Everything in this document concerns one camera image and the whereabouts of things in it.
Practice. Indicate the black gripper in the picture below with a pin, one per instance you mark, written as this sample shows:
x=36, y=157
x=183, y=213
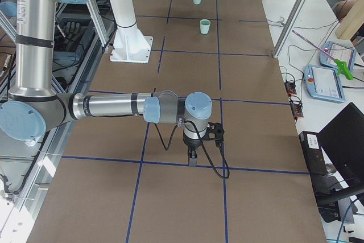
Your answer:
x=190, y=142

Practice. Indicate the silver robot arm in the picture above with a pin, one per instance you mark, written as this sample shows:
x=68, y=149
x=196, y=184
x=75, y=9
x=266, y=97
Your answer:
x=33, y=107

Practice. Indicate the brown paper table cover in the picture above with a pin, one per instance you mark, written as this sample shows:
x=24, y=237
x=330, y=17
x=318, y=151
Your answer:
x=123, y=179

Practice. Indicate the black computer box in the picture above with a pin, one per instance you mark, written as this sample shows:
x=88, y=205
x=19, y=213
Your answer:
x=312, y=153

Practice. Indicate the orange black power strip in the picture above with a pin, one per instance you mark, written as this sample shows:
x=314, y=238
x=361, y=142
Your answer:
x=290, y=87

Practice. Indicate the black monitor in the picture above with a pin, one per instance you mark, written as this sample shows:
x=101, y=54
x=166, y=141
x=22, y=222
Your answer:
x=342, y=141

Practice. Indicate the near blue teach pendant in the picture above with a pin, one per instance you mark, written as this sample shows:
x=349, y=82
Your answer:
x=323, y=83

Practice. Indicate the blue teach pendant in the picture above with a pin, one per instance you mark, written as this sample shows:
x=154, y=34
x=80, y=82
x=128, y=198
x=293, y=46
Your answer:
x=340, y=52
x=323, y=83

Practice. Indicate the far blue teach pendant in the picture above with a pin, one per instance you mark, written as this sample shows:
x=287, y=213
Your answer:
x=340, y=52

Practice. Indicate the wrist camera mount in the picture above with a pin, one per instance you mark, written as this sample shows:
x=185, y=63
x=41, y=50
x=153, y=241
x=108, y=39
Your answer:
x=214, y=132

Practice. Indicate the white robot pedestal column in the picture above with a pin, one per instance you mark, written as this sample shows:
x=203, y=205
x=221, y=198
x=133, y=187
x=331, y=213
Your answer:
x=129, y=44

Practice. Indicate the aluminium frame post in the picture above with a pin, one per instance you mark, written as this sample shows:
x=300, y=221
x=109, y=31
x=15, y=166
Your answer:
x=292, y=18

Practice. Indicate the green handled reacher stick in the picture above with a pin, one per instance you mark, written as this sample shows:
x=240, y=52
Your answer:
x=342, y=67

